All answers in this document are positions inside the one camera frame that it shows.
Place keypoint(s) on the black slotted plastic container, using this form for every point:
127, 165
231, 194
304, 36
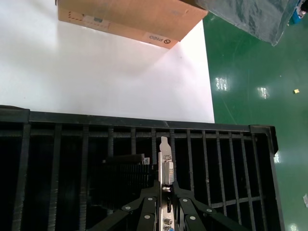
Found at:
60, 168

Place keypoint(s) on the graphics card with silver bracket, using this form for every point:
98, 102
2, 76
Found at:
166, 168

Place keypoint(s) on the grey antistatic bag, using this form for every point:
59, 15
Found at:
252, 19

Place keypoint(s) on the brown cardboard box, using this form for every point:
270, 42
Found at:
134, 21

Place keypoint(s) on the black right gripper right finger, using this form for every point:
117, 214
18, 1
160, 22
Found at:
192, 211

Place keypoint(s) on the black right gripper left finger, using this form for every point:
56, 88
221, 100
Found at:
139, 211

